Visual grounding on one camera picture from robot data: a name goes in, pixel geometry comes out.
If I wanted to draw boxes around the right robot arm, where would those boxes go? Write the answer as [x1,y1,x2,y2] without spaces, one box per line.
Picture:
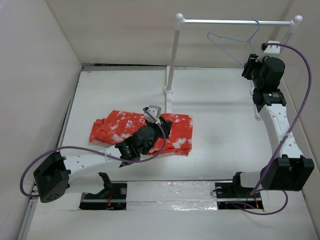
[231,54,315,197]

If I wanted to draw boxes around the red white patterned trousers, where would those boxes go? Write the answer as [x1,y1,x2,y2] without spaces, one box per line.
[89,110,193,156]

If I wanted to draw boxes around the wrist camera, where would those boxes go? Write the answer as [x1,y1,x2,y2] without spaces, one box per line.
[145,105,162,119]
[255,40,281,63]

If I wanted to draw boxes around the white clothes rack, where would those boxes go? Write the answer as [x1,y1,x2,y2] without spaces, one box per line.
[163,13,303,113]

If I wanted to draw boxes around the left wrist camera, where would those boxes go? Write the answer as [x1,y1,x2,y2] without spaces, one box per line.
[145,105,162,119]

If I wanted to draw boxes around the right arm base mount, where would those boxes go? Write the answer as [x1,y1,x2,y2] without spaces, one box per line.
[210,172,264,210]

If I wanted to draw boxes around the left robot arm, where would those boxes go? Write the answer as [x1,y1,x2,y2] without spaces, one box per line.
[33,116,173,203]

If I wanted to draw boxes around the blue wire hanger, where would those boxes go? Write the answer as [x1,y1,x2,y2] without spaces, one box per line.
[206,19,261,65]

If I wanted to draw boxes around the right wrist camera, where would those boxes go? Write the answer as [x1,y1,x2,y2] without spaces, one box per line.
[255,40,281,63]

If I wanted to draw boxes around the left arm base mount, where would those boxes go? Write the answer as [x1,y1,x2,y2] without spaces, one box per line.
[79,172,128,211]

